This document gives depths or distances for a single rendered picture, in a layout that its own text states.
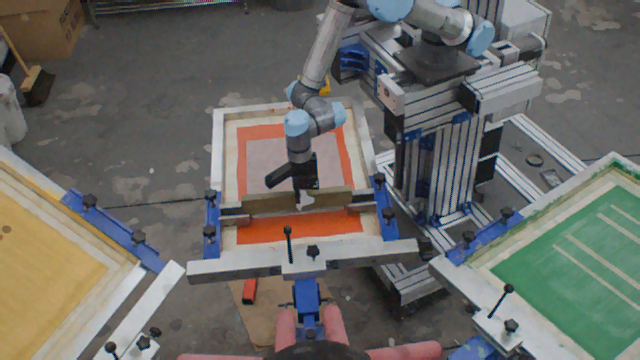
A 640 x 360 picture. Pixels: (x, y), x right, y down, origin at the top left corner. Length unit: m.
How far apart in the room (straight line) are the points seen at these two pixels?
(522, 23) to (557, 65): 2.12
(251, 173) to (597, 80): 2.90
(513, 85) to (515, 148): 1.27
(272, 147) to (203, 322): 1.05
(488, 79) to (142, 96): 2.76
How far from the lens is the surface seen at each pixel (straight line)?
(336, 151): 2.32
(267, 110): 2.50
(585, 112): 4.29
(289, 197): 2.00
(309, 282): 1.80
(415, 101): 2.23
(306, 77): 1.91
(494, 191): 3.30
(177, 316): 3.11
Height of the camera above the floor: 2.47
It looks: 43 degrees down
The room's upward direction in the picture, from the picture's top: 4 degrees counter-clockwise
